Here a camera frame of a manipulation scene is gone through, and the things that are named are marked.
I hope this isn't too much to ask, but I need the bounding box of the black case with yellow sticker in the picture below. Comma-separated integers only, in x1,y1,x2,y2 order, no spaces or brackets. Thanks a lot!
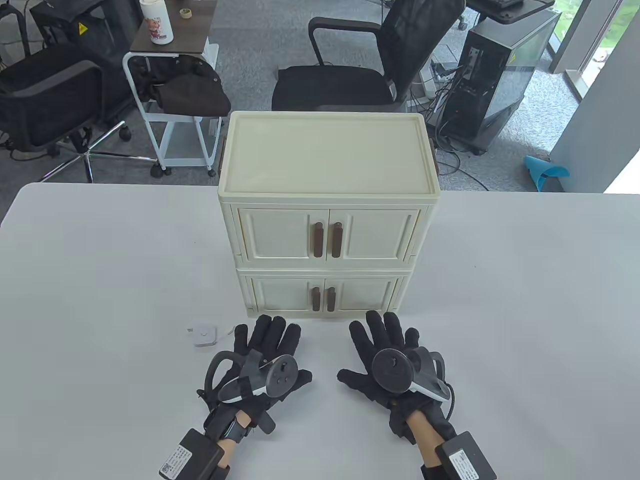
29,0,143,66

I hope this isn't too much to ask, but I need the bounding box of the white power strip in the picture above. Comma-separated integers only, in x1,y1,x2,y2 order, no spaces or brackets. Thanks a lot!
407,60,451,106

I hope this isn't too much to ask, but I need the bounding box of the grey black right controller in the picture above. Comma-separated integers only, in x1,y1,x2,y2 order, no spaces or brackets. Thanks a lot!
372,347,454,404

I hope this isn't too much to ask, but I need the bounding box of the person's left forearm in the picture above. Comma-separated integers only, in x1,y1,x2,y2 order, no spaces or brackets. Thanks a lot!
215,410,253,468

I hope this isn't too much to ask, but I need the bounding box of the white soft tape measure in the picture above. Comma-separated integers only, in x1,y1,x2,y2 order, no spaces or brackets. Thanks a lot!
187,322,237,348

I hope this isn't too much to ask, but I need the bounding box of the black box with label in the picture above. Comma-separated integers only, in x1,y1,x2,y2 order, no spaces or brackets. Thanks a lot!
435,431,498,480
159,428,226,480

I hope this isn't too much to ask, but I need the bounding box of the white cart with dark top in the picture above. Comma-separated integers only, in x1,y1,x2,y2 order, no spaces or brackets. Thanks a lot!
122,0,223,178

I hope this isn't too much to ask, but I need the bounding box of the person's right hand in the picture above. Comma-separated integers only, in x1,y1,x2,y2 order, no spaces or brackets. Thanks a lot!
337,310,457,446

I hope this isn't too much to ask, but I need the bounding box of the black cloth bundle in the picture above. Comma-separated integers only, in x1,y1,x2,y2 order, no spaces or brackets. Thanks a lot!
134,55,232,117

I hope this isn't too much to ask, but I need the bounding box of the cream two-tier plastic cabinet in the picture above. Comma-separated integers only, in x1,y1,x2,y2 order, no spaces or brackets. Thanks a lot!
217,111,442,319

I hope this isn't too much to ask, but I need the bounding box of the white curved object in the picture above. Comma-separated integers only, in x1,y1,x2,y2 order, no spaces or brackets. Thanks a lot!
204,350,300,404

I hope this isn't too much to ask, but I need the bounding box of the person's right forearm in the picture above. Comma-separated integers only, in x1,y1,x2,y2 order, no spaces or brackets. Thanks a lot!
406,412,446,468

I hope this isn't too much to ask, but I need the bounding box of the person's left hand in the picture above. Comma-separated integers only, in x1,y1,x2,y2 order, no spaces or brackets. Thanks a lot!
200,314,314,436

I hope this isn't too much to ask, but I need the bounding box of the white bottle with cartoon print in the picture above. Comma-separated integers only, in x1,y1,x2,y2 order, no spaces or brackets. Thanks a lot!
139,0,174,45

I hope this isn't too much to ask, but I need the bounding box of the black wrist watch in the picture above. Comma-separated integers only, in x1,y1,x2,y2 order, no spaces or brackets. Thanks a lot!
222,417,251,443

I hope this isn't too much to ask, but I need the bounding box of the blue plastic dustpan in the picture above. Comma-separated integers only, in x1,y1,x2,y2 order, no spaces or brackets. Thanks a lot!
524,155,571,192

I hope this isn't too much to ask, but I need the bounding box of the black mesh office chair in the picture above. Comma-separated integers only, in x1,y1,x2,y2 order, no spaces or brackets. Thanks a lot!
271,0,467,113

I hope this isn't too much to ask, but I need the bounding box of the black computer tower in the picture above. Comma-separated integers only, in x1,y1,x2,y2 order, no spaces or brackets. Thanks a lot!
440,9,561,155

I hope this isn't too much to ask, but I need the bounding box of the black chair with chrome base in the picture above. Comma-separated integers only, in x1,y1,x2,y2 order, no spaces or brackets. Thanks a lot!
0,42,132,183

